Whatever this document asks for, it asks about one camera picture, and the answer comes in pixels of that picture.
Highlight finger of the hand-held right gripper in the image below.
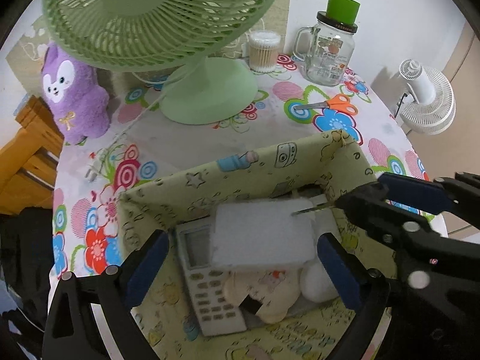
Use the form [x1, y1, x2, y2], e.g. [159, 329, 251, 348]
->
[378, 172, 480, 229]
[335, 182, 442, 256]

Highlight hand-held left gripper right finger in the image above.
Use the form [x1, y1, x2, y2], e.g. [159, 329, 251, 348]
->
[317, 232, 392, 360]

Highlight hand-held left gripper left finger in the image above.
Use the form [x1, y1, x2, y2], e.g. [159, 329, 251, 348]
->
[42, 229, 170, 360]

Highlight white round object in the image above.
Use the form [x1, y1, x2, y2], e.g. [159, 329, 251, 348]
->
[300, 260, 340, 302]

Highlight white remote control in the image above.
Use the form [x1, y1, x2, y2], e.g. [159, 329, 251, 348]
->
[175, 222, 248, 337]

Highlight white rectangular block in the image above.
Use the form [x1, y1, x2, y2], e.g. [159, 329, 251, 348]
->
[215, 199, 316, 271]

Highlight yellow printed fabric storage box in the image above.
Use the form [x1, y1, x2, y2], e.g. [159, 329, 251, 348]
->
[118, 129, 398, 360]

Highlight small white fan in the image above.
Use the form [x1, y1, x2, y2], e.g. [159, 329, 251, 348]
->
[392, 59, 456, 136]

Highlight black clothing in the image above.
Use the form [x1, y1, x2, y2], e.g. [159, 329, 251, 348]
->
[0, 206, 57, 360]

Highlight glass mug jar green lid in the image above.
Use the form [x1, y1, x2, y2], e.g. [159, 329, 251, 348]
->
[293, 0, 361, 87]

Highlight wooden chair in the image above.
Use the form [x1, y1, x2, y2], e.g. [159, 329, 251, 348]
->
[0, 95, 65, 216]

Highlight purple plush toy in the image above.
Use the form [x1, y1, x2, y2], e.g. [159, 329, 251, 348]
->
[39, 43, 110, 146]

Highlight green table fan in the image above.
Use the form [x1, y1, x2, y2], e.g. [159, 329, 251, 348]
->
[42, 0, 289, 125]

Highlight cotton swab container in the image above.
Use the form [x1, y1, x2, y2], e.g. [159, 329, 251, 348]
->
[248, 30, 282, 73]

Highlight white fan power cable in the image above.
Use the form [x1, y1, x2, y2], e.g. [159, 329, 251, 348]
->
[84, 92, 167, 182]

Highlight orange handled scissors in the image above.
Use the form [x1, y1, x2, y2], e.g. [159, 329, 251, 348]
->
[294, 94, 359, 116]

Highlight beige rabbit wall poster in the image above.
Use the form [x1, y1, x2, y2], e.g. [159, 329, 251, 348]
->
[17, 15, 51, 61]

